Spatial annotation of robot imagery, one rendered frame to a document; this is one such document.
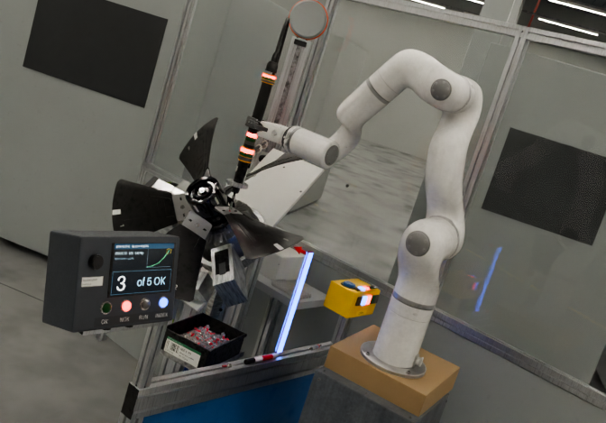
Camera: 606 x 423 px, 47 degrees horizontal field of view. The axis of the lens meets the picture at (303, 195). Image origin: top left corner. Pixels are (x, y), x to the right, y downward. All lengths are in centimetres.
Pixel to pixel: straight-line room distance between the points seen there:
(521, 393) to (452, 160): 100
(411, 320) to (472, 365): 73
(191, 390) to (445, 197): 83
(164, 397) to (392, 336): 61
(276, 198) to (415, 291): 83
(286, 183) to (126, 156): 205
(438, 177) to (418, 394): 56
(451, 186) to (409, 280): 27
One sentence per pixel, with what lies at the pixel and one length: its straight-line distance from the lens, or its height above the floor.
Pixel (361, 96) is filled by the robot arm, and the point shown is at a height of 166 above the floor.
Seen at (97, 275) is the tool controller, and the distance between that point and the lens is 147.
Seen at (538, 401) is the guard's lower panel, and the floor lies 88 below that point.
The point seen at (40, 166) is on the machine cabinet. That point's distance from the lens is 482.
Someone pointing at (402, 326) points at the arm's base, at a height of 112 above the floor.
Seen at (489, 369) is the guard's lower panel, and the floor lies 90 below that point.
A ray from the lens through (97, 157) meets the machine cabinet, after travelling 459.
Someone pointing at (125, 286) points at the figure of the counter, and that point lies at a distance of 151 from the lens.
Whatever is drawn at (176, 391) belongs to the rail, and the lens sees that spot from 186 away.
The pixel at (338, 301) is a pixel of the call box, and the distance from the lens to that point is 228.
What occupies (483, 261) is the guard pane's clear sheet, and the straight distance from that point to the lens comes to 258.
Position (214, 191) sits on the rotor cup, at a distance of 226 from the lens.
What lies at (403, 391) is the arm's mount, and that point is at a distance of 192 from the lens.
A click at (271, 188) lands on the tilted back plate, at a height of 124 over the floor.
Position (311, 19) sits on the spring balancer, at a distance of 290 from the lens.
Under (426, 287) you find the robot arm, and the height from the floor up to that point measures 124.
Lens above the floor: 169
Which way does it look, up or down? 10 degrees down
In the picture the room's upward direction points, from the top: 17 degrees clockwise
